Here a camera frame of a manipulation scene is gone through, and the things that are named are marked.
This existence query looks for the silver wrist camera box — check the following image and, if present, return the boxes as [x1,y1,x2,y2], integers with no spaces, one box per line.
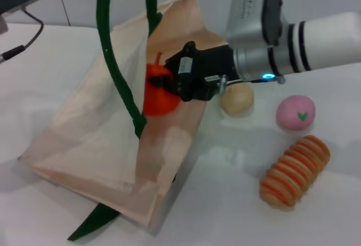
[224,0,292,47]

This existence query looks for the white canvas handbag green handles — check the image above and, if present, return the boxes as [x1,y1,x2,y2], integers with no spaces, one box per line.
[17,0,227,243]

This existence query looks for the beige toy potato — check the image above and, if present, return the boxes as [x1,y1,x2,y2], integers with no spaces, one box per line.
[219,84,255,116]

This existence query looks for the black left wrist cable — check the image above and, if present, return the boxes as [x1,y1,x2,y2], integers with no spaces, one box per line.
[0,7,45,64]

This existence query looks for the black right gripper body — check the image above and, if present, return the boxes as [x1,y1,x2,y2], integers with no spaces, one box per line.
[168,41,241,102]

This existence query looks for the pink toy peach green heart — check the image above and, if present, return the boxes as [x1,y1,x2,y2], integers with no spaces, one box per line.
[275,94,316,131]

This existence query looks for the orange striped toy bread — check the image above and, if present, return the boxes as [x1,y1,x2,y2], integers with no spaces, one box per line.
[259,134,331,208]

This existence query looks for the orange toy fruit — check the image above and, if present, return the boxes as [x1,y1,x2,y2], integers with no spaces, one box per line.
[142,52,182,117]

